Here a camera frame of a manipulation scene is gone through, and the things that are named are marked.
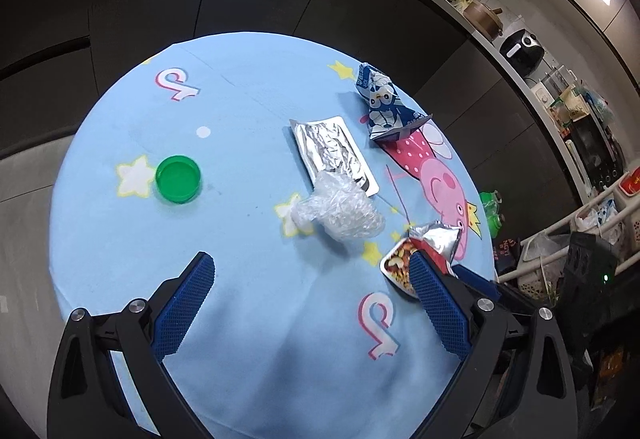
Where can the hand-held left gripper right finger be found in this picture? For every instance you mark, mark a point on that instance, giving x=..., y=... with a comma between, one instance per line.
x=440, y=314

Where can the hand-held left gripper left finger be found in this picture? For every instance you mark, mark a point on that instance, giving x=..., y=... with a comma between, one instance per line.
x=185, y=309

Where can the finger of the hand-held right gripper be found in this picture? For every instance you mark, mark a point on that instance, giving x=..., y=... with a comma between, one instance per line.
x=480, y=278

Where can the red foil snack bag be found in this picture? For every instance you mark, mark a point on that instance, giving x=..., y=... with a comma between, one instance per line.
x=435, y=239

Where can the green plastic lid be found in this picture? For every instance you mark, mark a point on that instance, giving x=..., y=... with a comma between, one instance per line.
x=179, y=179

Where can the clear plastic wrap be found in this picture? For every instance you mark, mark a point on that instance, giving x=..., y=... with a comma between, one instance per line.
x=345, y=209

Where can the blue white cartoon wrapper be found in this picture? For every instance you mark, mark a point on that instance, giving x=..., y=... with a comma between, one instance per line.
x=385, y=104

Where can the silver foil wrapper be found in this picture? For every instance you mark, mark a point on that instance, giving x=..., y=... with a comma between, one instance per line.
x=325, y=144

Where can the dark blue printed bag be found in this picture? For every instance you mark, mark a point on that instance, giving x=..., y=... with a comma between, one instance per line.
x=507, y=254

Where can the white storage rack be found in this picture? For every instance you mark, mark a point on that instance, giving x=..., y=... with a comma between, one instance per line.
x=560, y=224

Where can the white plastic bag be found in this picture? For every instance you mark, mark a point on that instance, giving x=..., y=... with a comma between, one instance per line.
x=600, y=219

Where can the white woven basket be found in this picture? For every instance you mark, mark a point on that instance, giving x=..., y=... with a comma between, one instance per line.
x=532, y=276

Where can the blue cartoon tablecloth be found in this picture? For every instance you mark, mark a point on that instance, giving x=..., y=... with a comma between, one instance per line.
x=250, y=319

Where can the red box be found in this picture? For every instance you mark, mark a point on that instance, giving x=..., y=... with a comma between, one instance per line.
x=630, y=181

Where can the black microwave oven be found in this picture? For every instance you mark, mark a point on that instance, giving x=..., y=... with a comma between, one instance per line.
x=597, y=151

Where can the green beige snack bags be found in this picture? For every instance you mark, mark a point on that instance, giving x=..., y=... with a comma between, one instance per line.
x=570, y=106

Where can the black air fryer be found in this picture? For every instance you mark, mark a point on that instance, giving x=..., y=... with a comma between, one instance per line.
x=522, y=51

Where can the brown lidded pot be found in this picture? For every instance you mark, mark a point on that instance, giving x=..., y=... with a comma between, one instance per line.
x=482, y=19

